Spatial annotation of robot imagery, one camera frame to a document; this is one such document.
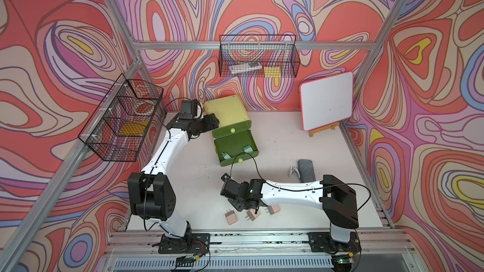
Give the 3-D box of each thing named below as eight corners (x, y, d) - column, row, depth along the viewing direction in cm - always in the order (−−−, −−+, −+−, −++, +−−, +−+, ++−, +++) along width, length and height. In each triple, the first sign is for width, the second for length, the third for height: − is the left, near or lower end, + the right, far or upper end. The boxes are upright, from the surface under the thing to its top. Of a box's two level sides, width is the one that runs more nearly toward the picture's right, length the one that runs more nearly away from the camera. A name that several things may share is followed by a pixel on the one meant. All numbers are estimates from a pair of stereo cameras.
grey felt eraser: (300, 182, 92) (302, 179, 89) (296, 161, 99) (297, 158, 97) (315, 182, 92) (317, 179, 89) (309, 161, 99) (311, 158, 97)
